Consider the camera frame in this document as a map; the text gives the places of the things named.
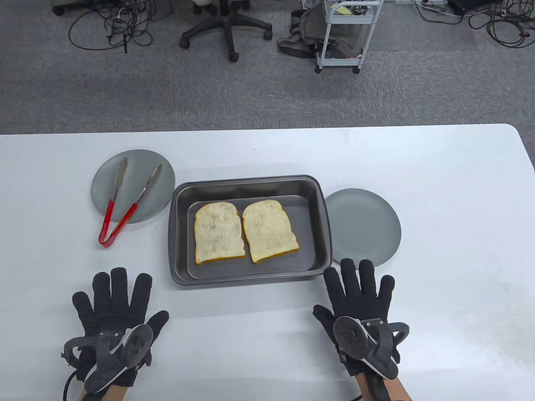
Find person's right hand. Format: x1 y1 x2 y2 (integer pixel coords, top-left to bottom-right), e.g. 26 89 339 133
313 258 402 378

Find person's left hand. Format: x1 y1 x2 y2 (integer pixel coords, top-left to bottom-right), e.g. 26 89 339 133
72 267 170 392

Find grey round plate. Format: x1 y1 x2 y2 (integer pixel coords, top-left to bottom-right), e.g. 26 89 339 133
325 188 402 269
91 149 176 224

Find red-handled kitchen tongs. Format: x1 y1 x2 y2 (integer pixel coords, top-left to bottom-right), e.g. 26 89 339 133
98 157 163 248

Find toast slice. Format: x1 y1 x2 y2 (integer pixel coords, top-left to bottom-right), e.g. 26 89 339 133
194 201 247 265
242 199 300 264

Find dark metal baking tray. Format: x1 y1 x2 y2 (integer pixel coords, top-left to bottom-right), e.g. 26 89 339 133
168 175 333 287

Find person's left forearm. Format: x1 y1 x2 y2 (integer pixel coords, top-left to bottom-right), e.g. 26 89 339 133
82 386 128 401

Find right hand tracking controller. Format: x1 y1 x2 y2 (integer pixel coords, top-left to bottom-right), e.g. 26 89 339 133
332 316 410 381

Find hand tracking controller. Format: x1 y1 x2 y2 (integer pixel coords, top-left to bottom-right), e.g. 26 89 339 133
332 316 410 381
61 324 154 394

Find left hand tracking controller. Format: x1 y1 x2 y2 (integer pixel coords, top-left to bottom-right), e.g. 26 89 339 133
61 324 154 394

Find white utility cart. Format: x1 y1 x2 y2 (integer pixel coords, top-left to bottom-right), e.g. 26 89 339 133
314 0 384 75

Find grey backpack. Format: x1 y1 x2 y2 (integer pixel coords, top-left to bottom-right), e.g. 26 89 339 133
277 6 364 60

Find black office chair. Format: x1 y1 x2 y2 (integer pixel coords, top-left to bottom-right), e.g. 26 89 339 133
179 0 273 63

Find black wheeled furniture base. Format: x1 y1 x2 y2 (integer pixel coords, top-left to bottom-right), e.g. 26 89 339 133
52 0 89 17

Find black equipment box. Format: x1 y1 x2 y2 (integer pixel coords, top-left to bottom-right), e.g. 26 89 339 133
447 0 481 15

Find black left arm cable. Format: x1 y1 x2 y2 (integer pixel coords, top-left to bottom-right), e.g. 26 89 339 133
63 370 86 401

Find black cable tangle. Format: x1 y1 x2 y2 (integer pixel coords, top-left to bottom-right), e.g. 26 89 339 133
412 0 535 48
67 0 157 55

